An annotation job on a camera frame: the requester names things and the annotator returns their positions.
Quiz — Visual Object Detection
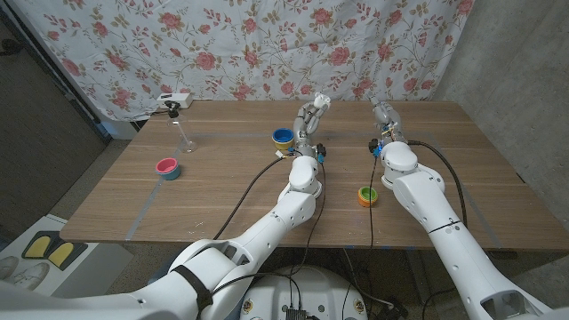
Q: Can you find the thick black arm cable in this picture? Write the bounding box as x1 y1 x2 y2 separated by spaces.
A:
406 140 469 320
212 153 297 241

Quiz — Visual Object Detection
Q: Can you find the grey table leg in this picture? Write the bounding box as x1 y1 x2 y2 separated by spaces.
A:
404 249 435 307

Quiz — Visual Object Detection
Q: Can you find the pink plastic cup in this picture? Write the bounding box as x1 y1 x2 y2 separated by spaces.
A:
155 157 179 175

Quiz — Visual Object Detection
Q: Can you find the white airpods case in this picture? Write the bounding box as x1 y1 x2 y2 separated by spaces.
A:
313 92 333 111

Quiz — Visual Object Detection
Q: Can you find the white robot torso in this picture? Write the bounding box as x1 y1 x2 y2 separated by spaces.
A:
239 265 369 320

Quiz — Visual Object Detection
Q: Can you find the blue plastic cup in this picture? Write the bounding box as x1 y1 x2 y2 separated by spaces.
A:
272 128 295 144

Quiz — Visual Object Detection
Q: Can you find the white floor mat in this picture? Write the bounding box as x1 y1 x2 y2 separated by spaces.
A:
0 213 134 300

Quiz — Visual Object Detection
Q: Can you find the black power adapter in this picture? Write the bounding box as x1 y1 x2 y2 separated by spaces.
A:
377 301 410 320

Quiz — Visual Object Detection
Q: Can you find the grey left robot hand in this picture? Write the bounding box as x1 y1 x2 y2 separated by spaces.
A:
292 100 333 162

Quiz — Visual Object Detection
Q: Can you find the white sneaker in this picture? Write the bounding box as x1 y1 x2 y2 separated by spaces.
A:
0 255 20 282
8 261 51 292

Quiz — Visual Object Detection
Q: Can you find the teal plastic cup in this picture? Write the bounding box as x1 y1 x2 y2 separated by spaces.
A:
157 164 182 181

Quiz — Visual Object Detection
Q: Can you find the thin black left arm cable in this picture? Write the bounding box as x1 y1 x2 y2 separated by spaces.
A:
212 162 328 297

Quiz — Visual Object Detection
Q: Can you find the black torso cable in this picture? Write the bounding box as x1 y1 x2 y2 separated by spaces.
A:
266 265 304 310

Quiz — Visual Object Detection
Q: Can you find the white power strip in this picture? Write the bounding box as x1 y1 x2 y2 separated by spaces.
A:
156 92 194 110

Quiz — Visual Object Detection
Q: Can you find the floral print backdrop cloth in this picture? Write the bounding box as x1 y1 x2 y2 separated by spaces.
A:
8 0 475 122

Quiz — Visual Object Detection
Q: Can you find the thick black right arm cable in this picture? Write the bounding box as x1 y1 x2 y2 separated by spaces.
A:
406 140 469 320

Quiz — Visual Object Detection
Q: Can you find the white floor cable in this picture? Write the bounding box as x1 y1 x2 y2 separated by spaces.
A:
341 248 396 308

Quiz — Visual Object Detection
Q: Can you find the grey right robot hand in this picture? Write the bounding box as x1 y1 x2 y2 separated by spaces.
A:
368 95 407 156

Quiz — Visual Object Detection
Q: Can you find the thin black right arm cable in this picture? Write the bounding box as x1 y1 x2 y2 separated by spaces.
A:
367 153 379 250

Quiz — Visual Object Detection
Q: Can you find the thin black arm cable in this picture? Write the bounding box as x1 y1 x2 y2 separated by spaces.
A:
367 153 379 250
212 162 328 297

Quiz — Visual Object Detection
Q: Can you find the black slipper yellow insole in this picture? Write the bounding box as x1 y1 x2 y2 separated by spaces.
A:
46 239 88 271
21 230 58 260

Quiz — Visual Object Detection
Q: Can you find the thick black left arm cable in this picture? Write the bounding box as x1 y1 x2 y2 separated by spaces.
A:
212 153 297 241

